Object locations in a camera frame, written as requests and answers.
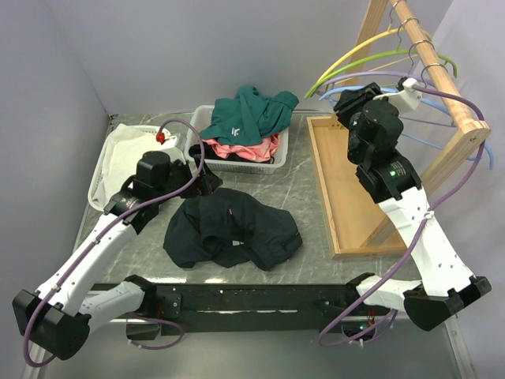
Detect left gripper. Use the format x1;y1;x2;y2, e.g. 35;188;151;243
155;154;223;203

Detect dark navy shorts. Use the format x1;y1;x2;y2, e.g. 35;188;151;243
163;188;303;272

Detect blue hanger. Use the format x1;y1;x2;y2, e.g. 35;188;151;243
319;85;495;171

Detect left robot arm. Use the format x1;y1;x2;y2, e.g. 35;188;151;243
13;151;223;368

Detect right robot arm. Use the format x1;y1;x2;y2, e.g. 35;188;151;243
320;78;492;336

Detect purple hanger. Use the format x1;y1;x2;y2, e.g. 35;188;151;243
319;69;473;127

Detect yellow hanger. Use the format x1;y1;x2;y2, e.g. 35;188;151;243
305;28;399;99

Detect green hanger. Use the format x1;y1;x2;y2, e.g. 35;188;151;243
304;49;458;99

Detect wooden hanger rack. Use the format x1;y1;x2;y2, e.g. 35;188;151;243
307;1;491;258

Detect white cloth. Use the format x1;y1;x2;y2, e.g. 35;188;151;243
91;123;171;202

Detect white basket with cloth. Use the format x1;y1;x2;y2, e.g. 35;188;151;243
87;124;174;212

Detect white laundry basket with clothes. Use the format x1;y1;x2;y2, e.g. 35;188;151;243
190;105;289;174

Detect pink garment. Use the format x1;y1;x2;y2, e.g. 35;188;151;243
204;133;280;163

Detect teal garment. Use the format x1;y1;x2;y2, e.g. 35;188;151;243
200;85;299;146

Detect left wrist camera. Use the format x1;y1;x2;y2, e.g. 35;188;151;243
155;131;186;153

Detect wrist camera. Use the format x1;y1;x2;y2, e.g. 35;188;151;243
155;131;186;153
373;78;422;114

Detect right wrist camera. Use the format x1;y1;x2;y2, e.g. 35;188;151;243
373;78;422;114

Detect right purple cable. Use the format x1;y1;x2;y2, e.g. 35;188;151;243
317;85;486;348

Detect purple cable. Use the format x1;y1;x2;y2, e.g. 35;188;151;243
317;85;486;348
21;118;206;368

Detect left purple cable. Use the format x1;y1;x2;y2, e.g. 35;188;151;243
21;118;206;368

